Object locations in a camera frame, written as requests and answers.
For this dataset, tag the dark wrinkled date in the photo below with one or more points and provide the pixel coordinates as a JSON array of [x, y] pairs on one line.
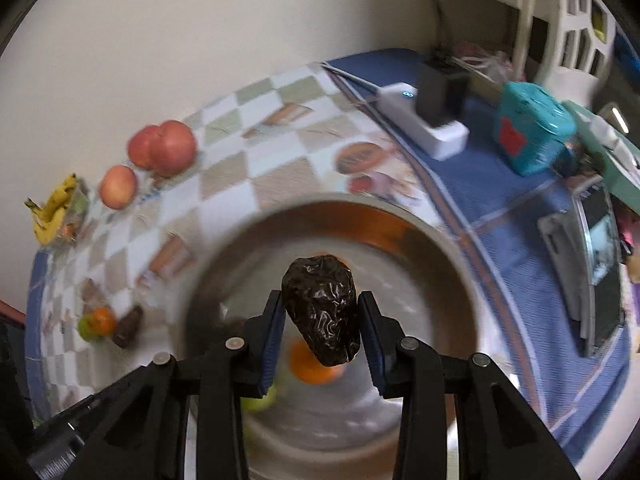
[[320, 310], [128, 327]]

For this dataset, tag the teal tin with red patch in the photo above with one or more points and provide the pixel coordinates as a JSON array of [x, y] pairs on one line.
[[532, 127]]

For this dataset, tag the round metal plate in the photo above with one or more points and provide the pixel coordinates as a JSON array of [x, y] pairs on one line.
[[400, 260]]

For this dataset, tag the black power adapter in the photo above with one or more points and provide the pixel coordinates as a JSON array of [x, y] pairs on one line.
[[440, 92]]

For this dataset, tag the white power strip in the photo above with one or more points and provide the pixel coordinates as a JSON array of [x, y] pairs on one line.
[[445, 142]]

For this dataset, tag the pale green box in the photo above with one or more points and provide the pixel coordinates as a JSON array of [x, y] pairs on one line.
[[607, 152]]

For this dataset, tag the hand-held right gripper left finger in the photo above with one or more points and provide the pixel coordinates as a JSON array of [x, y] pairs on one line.
[[272, 340]]

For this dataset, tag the red apple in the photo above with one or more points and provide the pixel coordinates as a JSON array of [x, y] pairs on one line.
[[140, 147], [118, 187], [172, 149]]

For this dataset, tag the orange tangerine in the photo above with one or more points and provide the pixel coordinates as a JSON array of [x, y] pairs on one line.
[[306, 369], [104, 321]]

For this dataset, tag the white plastic lattice basket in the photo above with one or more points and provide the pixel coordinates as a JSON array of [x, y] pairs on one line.
[[570, 20]]

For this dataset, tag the clear plastic container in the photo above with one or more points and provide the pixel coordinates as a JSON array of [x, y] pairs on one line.
[[77, 212]]

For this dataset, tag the yellow banana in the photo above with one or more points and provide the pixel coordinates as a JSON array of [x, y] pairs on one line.
[[47, 227], [62, 192]]

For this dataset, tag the green jujube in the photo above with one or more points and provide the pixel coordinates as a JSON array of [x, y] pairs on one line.
[[260, 402], [85, 331]]

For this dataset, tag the pink plastic bag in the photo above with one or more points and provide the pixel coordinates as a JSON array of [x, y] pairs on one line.
[[482, 60]]

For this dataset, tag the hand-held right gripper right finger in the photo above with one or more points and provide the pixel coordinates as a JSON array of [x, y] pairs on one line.
[[372, 340]]

